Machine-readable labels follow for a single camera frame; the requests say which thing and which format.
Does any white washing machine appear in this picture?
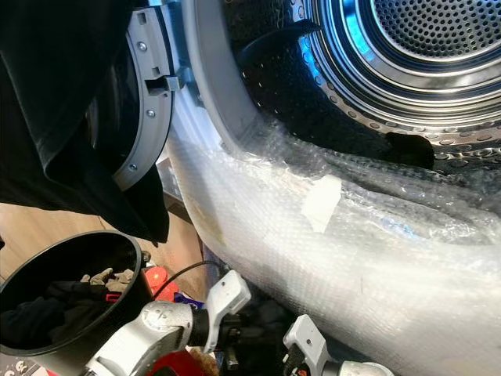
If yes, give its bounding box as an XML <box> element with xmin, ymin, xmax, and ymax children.
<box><xmin>163</xmin><ymin>0</ymin><xmax>501</xmax><ymax>376</ymax></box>

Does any black clothes pile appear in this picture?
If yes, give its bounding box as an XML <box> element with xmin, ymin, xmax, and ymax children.
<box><xmin>2</xmin><ymin>280</ymin><xmax>118</xmax><ymax>350</ymax></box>

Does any clear bubble wrap sheet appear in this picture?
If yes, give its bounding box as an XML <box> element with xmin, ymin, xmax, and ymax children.
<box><xmin>164</xmin><ymin>116</ymin><xmax>501</xmax><ymax>376</ymax></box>

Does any red cloth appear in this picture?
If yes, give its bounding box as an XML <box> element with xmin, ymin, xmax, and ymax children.
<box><xmin>147</xmin><ymin>349</ymin><xmax>208</xmax><ymax>376</ymax></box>

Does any red plastic object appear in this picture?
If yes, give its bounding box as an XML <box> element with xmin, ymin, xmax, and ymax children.
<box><xmin>144</xmin><ymin>265</ymin><xmax>182</xmax><ymax>305</ymax></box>

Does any black round laundry bucket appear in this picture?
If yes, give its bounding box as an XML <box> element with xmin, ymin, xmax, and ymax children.
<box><xmin>0</xmin><ymin>230</ymin><xmax>154</xmax><ymax>376</ymax></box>

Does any white tape piece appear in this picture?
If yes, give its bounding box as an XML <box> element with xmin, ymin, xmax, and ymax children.
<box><xmin>301</xmin><ymin>174</ymin><xmax>344</xmax><ymax>234</ymax></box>

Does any beige glove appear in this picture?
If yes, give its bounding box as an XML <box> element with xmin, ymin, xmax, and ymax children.
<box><xmin>82</xmin><ymin>267</ymin><xmax>138</xmax><ymax>295</ymax></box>

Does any skull print mat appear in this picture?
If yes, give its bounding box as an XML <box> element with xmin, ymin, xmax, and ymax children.
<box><xmin>2</xmin><ymin>356</ymin><xmax>52</xmax><ymax>376</ymax></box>

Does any grey round washer door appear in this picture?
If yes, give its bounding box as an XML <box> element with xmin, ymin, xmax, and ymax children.
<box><xmin>112</xmin><ymin>6</ymin><xmax>192</xmax><ymax>193</ymax></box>

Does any small black garment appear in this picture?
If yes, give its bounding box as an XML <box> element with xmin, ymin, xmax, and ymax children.
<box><xmin>384</xmin><ymin>131</ymin><xmax>437</xmax><ymax>169</ymax></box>

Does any grey rubber door gasket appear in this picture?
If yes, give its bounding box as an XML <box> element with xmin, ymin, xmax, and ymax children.
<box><xmin>180</xmin><ymin>0</ymin><xmax>290</xmax><ymax>162</ymax></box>

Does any perforated steel washer drum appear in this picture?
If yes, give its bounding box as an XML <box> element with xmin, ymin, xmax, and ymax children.
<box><xmin>236</xmin><ymin>0</ymin><xmax>501</xmax><ymax>172</ymax></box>

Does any black drum paddle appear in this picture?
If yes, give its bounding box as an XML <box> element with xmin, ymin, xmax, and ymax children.
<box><xmin>239</xmin><ymin>20</ymin><xmax>323</xmax><ymax>71</ymax></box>

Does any large black hanging garment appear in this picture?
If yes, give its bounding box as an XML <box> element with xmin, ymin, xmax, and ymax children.
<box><xmin>0</xmin><ymin>0</ymin><xmax>173</xmax><ymax>245</ymax></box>

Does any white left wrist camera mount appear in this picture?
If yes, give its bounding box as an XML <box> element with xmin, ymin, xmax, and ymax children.
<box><xmin>202</xmin><ymin>269</ymin><xmax>253</xmax><ymax>355</ymax></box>

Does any thin black cable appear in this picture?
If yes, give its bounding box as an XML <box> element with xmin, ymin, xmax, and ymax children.
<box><xmin>152</xmin><ymin>260</ymin><xmax>218</xmax><ymax>302</ymax></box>

